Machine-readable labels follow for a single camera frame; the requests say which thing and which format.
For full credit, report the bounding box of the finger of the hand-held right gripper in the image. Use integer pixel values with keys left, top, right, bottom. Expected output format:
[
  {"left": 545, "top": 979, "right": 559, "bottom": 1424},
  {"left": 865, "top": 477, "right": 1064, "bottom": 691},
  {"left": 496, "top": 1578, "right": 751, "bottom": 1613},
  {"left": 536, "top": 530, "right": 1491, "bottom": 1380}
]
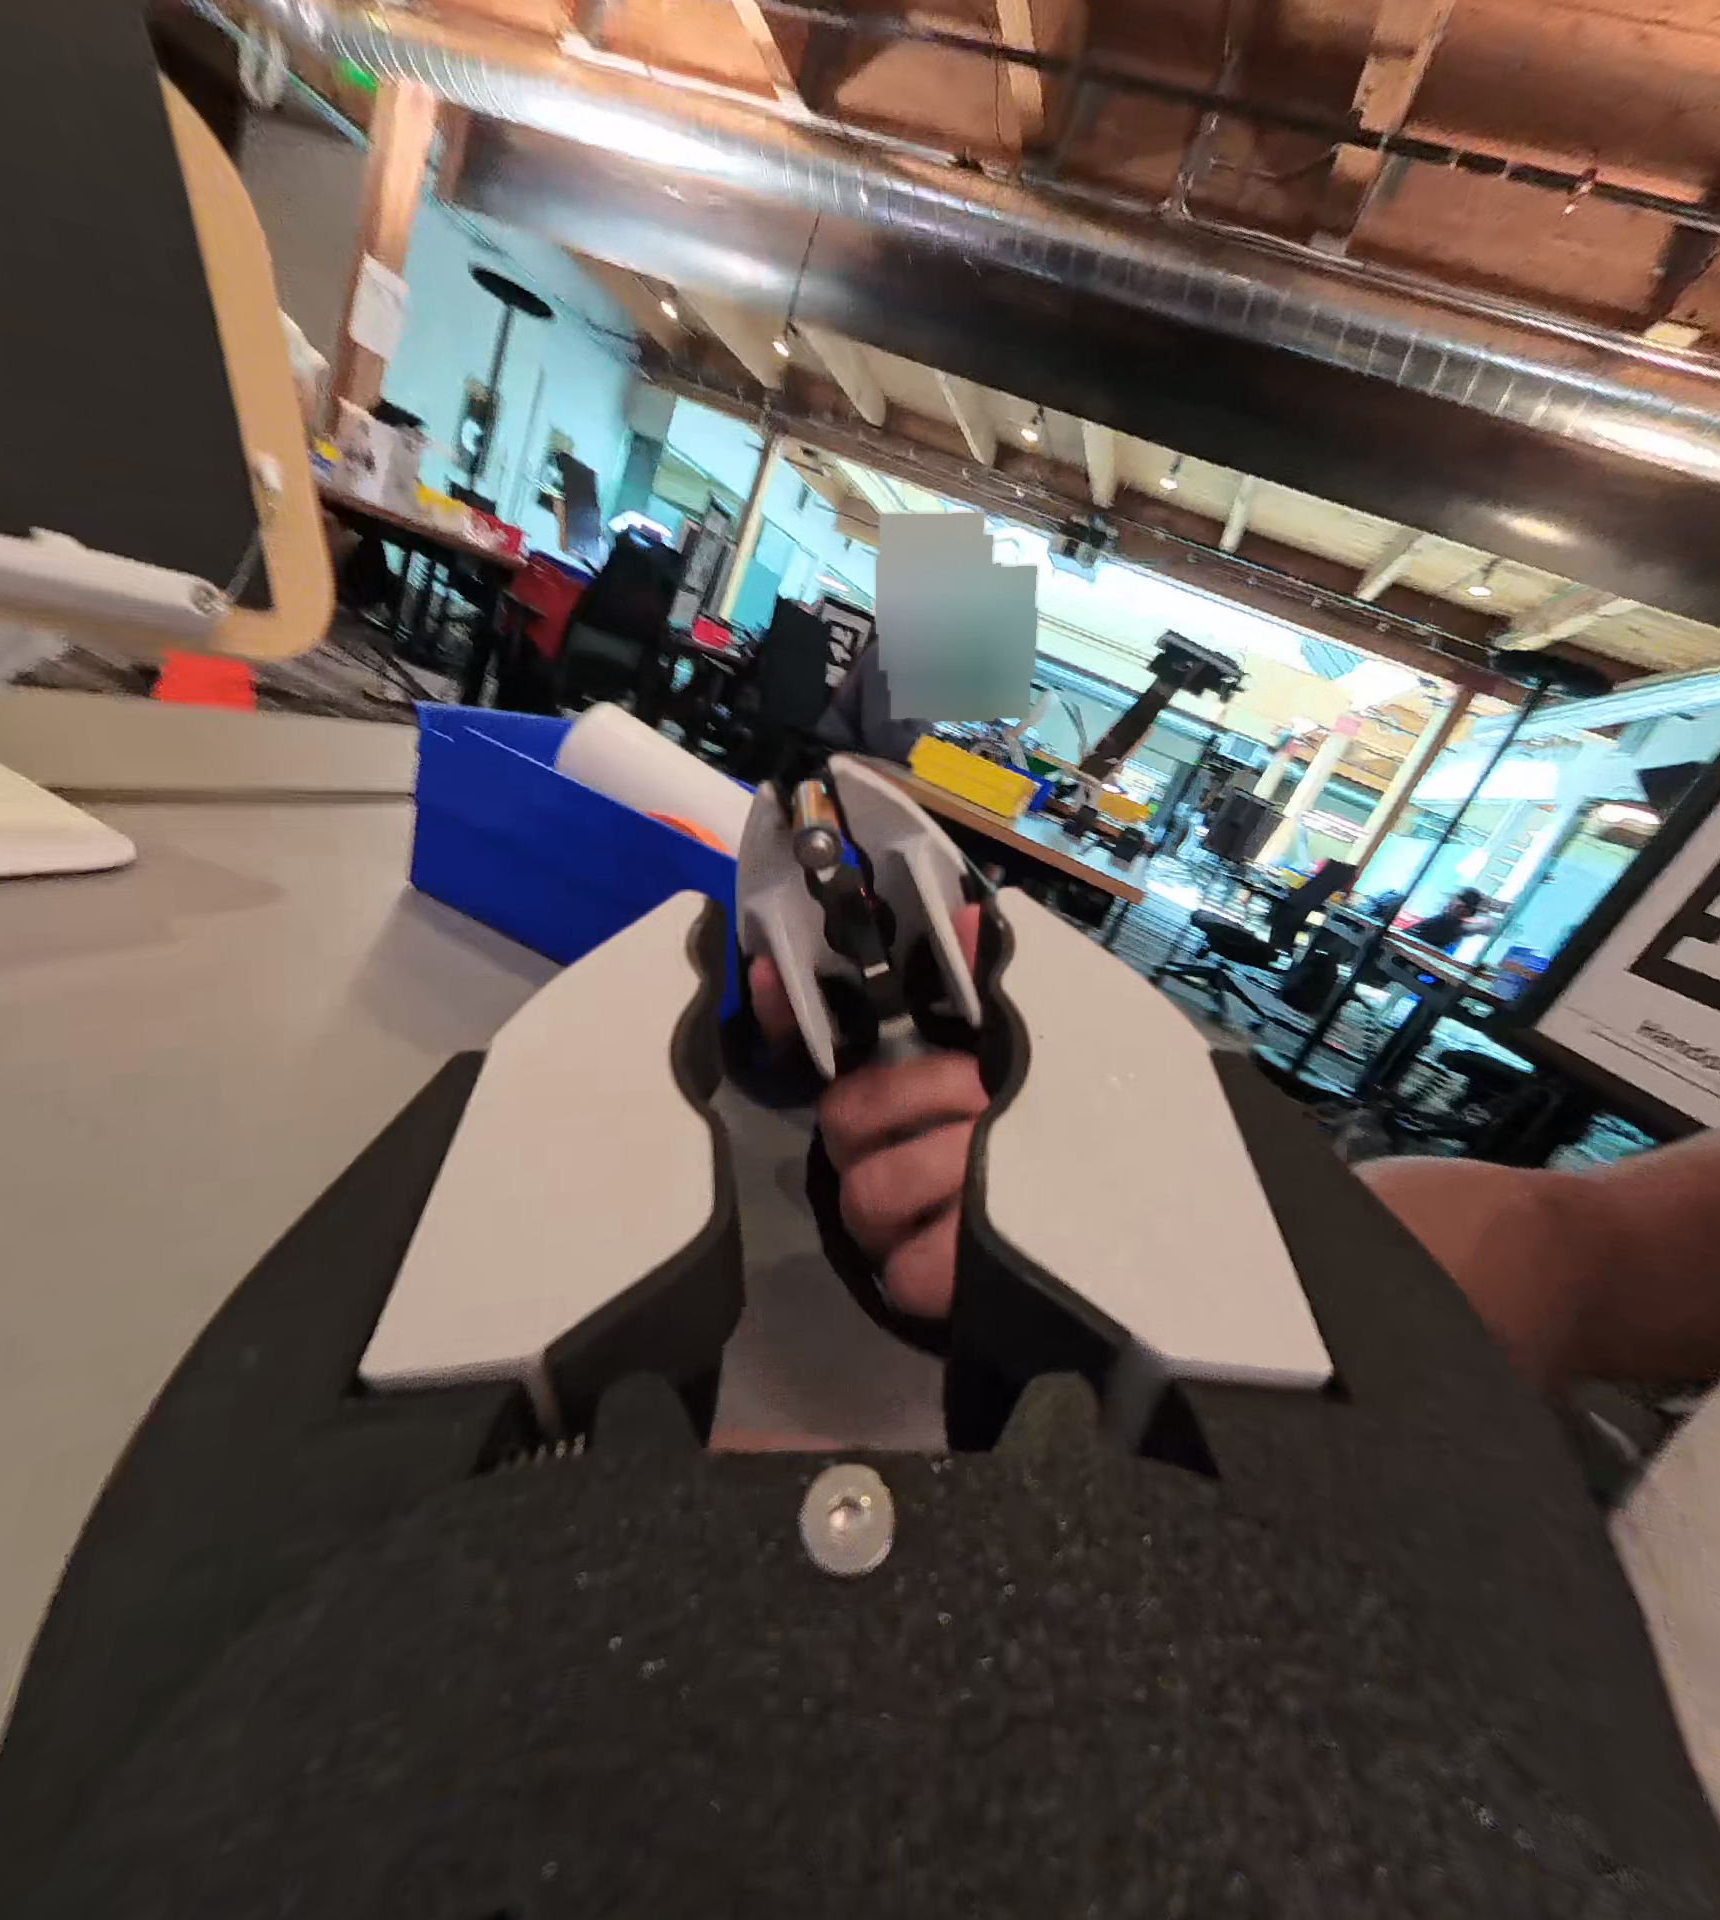
[
  {"left": 827, "top": 754, "right": 984, "bottom": 1038},
  {"left": 735, "top": 780, "right": 841, "bottom": 1080}
]

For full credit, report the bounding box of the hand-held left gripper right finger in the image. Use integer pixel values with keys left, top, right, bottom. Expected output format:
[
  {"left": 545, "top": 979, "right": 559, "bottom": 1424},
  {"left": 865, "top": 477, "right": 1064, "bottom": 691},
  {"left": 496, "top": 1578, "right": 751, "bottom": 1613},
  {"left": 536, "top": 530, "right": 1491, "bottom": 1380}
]
[{"left": 948, "top": 885, "right": 1337, "bottom": 1395}]

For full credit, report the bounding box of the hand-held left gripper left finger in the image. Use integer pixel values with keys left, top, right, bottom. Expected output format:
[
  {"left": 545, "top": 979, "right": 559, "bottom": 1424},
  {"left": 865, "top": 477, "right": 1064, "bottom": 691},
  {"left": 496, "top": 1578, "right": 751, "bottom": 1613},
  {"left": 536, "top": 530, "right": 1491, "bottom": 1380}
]
[{"left": 352, "top": 889, "right": 743, "bottom": 1395}]

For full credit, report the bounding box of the blue plastic bin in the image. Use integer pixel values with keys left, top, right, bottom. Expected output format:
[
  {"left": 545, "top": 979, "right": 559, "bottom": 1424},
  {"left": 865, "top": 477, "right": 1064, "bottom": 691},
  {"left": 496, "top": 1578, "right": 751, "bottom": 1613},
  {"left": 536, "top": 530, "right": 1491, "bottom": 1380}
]
[{"left": 409, "top": 700, "right": 760, "bottom": 1026}]

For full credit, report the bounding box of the person's right hand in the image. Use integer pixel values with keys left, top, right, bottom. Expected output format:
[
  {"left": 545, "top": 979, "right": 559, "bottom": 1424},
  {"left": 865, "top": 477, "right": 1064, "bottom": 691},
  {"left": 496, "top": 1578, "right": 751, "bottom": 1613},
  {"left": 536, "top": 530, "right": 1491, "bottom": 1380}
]
[{"left": 748, "top": 902, "right": 993, "bottom": 1322}]

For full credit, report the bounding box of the yellow bin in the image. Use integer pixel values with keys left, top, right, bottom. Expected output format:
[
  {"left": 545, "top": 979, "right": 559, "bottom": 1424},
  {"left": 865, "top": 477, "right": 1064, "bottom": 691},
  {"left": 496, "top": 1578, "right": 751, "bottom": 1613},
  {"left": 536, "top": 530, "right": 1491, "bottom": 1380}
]
[{"left": 905, "top": 735, "right": 1044, "bottom": 815}]

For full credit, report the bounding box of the wooden background table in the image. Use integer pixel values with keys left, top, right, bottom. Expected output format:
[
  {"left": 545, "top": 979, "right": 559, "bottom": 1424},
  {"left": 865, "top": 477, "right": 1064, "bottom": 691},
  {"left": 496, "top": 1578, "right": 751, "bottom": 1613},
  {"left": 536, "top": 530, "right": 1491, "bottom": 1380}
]
[{"left": 861, "top": 765, "right": 1149, "bottom": 905}]

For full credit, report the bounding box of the black tilted panel on stand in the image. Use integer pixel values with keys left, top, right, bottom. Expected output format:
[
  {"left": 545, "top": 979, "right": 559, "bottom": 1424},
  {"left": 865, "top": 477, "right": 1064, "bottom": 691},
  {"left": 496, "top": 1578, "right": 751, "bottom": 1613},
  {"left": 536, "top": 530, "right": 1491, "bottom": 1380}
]
[{"left": 1075, "top": 628, "right": 1248, "bottom": 786}]

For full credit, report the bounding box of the framed marker sign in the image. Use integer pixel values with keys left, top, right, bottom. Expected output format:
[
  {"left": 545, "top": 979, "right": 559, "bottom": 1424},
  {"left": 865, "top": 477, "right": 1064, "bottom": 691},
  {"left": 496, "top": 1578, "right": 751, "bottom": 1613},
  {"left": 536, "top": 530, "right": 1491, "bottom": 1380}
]
[{"left": 1527, "top": 676, "right": 1720, "bottom": 1136}]

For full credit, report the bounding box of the white printed box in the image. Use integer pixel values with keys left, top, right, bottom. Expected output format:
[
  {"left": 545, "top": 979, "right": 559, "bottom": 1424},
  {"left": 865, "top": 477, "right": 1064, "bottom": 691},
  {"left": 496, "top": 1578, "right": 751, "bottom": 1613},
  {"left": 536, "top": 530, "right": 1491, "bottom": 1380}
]
[{"left": 330, "top": 399, "right": 416, "bottom": 506}]

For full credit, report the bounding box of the black board with wooden rim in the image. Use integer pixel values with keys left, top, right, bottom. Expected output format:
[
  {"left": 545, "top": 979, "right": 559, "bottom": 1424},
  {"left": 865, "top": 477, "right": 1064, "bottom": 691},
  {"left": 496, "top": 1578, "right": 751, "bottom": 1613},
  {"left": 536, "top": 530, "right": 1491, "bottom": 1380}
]
[{"left": 0, "top": 0, "right": 338, "bottom": 664}]

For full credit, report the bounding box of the black ceiling duct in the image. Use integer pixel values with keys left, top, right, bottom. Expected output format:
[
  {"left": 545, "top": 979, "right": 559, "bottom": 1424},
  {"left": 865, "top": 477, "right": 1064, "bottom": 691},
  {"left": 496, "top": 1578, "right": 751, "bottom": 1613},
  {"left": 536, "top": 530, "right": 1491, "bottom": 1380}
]
[{"left": 453, "top": 118, "right": 1720, "bottom": 647}]

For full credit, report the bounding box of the silver air duct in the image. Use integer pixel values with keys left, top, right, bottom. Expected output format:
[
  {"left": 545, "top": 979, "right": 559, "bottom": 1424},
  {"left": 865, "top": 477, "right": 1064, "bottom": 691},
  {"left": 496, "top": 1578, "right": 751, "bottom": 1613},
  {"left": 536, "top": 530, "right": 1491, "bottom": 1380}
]
[{"left": 243, "top": 0, "right": 1720, "bottom": 468}]

